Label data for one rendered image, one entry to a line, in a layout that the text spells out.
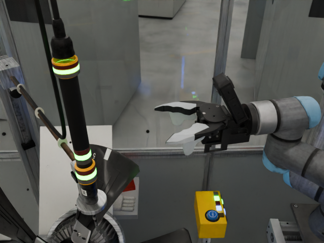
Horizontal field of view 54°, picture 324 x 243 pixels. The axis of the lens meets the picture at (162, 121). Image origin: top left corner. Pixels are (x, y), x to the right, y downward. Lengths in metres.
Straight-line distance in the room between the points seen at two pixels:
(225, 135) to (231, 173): 1.08
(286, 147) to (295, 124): 0.07
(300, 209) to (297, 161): 0.64
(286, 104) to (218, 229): 0.66
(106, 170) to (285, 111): 0.50
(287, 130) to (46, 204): 0.85
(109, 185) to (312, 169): 0.52
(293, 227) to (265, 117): 0.78
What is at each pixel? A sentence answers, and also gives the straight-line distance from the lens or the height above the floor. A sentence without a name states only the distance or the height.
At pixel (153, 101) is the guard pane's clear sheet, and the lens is 1.43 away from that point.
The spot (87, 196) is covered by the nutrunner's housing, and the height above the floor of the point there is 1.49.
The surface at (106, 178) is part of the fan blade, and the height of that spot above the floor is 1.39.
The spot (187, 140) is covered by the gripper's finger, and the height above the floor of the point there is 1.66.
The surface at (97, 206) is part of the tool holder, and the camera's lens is 0.76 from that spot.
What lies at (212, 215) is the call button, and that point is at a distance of 1.23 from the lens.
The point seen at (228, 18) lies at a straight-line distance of 1.29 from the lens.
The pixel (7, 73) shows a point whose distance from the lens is 1.18.
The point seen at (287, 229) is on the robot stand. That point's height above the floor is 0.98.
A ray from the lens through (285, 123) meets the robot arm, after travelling 0.73.
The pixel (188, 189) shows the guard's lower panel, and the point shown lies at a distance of 1.80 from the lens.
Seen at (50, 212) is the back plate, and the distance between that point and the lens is 1.23.
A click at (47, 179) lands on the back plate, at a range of 1.22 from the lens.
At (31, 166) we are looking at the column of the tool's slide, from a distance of 1.55.
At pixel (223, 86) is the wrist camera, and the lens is 0.62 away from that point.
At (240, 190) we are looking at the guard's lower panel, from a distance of 1.86.
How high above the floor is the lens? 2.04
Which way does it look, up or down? 35 degrees down
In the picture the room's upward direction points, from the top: straight up
